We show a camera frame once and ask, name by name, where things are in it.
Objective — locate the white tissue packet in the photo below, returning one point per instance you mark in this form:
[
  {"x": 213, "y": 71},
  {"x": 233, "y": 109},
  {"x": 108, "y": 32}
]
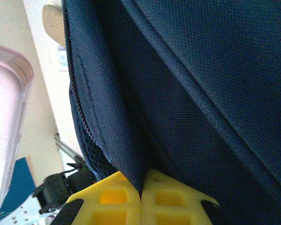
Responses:
[{"x": 62, "y": 59}]

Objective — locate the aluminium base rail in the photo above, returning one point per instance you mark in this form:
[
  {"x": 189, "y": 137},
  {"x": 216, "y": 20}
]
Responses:
[{"x": 65, "y": 147}]

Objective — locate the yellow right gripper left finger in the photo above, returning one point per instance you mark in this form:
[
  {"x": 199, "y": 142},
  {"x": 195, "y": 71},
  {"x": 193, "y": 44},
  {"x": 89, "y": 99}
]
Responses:
[{"x": 107, "y": 199}]

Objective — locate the navy blue backpack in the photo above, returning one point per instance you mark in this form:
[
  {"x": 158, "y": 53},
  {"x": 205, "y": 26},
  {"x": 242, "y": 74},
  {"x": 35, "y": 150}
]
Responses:
[{"x": 201, "y": 93}]

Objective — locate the pink pencil case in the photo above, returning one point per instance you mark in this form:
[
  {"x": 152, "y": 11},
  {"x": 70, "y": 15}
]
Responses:
[{"x": 4, "y": 117}]

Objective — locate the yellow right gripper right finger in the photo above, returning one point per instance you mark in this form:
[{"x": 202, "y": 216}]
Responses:
[{"x": 173, "y": 201}]

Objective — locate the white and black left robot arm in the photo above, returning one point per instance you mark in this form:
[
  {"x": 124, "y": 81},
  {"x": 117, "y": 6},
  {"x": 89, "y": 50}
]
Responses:
[{"x": 52, "y": 192}]

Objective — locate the tan oval pencil case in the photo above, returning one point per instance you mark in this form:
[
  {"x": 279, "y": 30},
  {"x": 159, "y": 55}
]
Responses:
[{"x": 52, "y": 23}]

